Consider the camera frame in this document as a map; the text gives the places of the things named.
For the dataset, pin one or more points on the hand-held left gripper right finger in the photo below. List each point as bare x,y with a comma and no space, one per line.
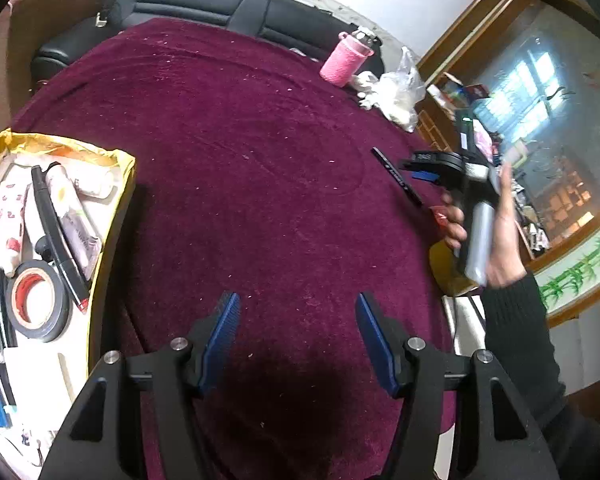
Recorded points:
377,347

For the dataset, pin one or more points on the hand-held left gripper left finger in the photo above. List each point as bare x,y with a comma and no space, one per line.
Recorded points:
220,342

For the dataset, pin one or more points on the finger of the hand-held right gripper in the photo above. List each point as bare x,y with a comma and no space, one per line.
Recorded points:
422,172
425,156

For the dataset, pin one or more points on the black marker pen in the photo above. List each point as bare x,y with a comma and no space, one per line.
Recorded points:
395,174

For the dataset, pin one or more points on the black electrical tape roll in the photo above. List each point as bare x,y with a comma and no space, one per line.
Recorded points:
62,312

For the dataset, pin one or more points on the white tray with yellow rim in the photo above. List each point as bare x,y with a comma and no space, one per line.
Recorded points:
35,370

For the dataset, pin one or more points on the black pen with red end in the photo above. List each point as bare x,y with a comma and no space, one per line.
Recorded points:
55,230

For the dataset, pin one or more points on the person's right forearm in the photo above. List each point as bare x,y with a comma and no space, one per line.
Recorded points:
520,350

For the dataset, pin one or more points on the person's right hand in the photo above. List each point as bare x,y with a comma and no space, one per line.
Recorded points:
505,240

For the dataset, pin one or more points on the small red item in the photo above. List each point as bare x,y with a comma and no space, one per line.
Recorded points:
439,217

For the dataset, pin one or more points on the yellow stool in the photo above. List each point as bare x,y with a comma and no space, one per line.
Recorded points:
445,270

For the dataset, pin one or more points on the white plastic bag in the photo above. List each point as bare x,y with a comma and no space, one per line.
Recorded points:
395,95

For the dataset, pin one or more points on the pile of small boxes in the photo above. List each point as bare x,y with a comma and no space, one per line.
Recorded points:
460,95

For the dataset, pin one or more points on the pink bottle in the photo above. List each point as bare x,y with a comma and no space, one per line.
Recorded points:
344,60

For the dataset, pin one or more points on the wooden glass-front cabinet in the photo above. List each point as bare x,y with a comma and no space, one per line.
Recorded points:
555,85

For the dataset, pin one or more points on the small beige stick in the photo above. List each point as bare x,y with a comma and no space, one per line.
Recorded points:
66,375

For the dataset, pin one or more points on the maroon blanket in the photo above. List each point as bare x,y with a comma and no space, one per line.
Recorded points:
255,160

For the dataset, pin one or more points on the black leather sofa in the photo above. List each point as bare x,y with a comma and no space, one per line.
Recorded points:
180,0

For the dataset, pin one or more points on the brown chair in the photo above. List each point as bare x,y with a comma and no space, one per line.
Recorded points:
40,0

